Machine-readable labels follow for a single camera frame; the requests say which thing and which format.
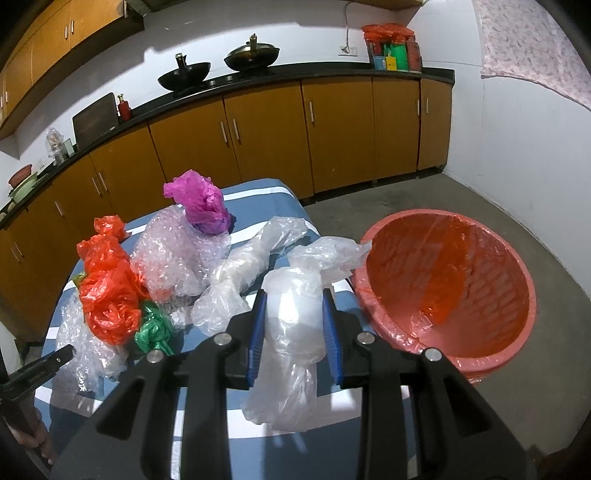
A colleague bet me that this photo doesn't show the long clear plastic bag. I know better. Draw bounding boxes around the long clear plastic bag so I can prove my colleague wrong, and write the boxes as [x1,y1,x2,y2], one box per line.
[190,216,308,336]

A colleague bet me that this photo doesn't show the dark green plastic bag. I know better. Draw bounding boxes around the dark green plastic bag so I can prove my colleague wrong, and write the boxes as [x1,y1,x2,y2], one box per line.
[134,300,174,356]

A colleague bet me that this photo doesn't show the bubble wrap sheet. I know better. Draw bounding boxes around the bubble wrap sheet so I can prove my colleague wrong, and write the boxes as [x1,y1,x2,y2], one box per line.
[130,206,230,303]

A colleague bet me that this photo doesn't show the magenta plastic bag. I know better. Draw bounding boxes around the magenta plastic bag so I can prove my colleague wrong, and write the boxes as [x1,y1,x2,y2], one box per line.
[163,169,233,235]

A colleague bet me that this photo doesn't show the person hand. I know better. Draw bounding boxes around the person hand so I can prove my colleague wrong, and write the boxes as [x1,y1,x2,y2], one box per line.
[8,406,56,466]

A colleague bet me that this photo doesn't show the clear crumpled plastic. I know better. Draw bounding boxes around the clear crumpled plastic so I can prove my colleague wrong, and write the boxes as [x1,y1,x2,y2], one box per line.
[54,291,128,396]

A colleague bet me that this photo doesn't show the red plastic basket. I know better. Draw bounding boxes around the red plastic basket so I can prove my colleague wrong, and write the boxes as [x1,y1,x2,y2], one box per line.
[353,209,537,383]

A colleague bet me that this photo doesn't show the blue white striped tablecloth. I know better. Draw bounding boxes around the blue white striped tablecloth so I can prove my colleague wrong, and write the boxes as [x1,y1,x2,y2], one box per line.
[34,179,375,479]

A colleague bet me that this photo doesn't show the small red plastic bag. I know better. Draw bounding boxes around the small red plastic bag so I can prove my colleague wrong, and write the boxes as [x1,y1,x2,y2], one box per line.
[93,215,129,242]

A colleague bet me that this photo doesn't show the wooden lower cabinets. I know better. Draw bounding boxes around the wooden lower cabinets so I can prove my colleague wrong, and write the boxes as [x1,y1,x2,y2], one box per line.
[1,75,452,342]

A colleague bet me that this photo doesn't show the stacked bowls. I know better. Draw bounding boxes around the stacked bowls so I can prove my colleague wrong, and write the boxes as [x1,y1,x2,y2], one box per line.
[9,165,38,204]

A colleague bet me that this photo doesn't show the jar in plastic bag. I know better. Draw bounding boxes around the jar in plastic bag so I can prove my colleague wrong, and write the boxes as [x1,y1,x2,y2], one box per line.
[45,127,74,166]

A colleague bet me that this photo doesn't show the red bottle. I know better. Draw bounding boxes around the red bottle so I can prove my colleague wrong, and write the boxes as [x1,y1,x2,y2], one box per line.
[117,94,132,122]

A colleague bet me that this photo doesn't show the dark cutting board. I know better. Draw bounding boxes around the dark cutting board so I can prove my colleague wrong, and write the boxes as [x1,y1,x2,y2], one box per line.
[72,92,119,150]

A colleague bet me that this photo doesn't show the black wok left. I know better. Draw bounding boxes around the black wok left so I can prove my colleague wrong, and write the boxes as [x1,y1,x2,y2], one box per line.
[157,53,211,92]

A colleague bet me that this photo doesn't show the black wok with lid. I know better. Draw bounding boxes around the black wok with lid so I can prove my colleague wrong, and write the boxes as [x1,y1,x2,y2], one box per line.
[224,33,280,72]

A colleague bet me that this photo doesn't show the red bag box stack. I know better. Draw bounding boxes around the red bag box stack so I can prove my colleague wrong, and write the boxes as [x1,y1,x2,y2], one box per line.
[362,23,423,73]

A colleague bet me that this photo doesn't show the wooden upper cabinet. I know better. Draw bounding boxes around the wooden upper cabinet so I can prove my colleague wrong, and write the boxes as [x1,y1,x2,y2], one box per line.
[1,1,144,138]

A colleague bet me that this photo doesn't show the pink floral curtain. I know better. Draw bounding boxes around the pink floral curtain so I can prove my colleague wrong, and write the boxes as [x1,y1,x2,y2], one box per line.
[473,0,590,108]

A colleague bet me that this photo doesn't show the wall power socket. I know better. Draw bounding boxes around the wall power socket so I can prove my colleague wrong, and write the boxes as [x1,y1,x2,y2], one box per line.
[339,45,358,57]

